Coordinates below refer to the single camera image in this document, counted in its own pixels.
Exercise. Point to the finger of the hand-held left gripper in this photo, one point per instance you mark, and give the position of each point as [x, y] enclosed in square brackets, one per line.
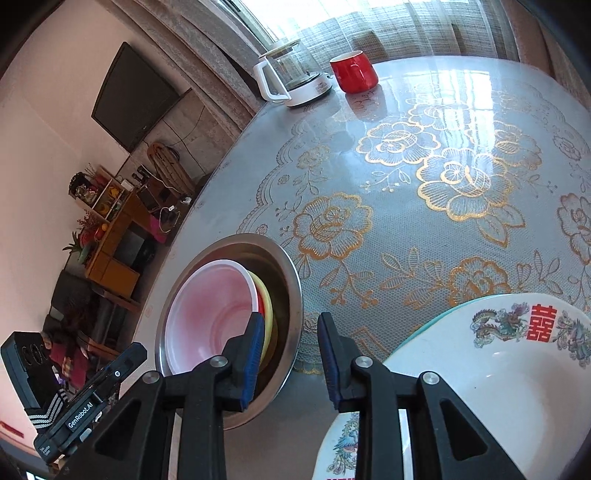
[120, 369]

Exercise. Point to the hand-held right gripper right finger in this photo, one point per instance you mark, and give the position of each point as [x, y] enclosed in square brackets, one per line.
[330, 364]

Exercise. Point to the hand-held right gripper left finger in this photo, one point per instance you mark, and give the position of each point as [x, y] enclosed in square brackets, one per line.
[251, 364]

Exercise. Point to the red plastic bowl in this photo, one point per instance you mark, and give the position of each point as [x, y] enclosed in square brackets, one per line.
[212, 314]

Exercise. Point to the yellow plastic bowl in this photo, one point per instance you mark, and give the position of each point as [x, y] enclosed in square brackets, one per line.
[268, 300]

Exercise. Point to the stainless steel basin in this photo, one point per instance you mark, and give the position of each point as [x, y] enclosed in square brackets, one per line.
[281, 295]

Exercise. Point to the large floral printed plate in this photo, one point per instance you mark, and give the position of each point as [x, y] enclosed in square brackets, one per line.
[485, 392]

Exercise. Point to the person's left forearm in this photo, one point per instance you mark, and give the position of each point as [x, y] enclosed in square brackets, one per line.
[48, 410]

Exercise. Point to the red cloth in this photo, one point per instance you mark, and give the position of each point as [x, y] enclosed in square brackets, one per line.
[69, 362]

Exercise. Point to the wooden cabinet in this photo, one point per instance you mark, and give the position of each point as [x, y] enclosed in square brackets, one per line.
[117, 249]

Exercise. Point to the wooden display shelf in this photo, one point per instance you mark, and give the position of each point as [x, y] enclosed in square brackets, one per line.
[101, 191]

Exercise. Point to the floral lace tablecloth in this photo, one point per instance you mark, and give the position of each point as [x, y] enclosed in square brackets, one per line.
[415, 194]

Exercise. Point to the wicker chair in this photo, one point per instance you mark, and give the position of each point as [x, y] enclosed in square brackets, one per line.
[171, 168]

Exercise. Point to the black television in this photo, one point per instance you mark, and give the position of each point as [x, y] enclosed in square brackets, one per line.
[134, 97]

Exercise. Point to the red mug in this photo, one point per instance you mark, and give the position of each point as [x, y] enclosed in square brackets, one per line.
[355, 74]

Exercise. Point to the white glass kettle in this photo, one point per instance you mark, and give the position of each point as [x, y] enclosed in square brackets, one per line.
[300, 69]

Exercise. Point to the beige curtain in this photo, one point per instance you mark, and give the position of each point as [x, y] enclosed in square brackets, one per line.
[554, 41]
[207, 50]

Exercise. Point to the sheer curtain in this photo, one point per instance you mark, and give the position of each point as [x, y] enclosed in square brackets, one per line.
[392, 27]

